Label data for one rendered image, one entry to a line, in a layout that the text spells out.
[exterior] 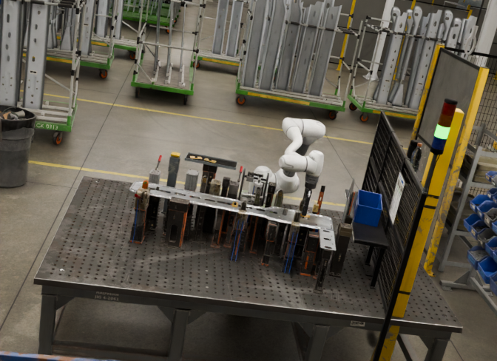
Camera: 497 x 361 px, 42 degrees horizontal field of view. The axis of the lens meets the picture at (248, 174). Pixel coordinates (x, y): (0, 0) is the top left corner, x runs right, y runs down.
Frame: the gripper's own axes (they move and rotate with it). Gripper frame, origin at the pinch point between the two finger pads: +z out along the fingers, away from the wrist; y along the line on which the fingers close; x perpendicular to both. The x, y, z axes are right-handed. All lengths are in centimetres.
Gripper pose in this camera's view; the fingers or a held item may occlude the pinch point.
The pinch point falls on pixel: (305, 209)
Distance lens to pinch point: 431.5
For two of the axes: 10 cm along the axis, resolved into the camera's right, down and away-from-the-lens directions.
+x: 9.8, 1.9, -0.1
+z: -1.7, 9.3, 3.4
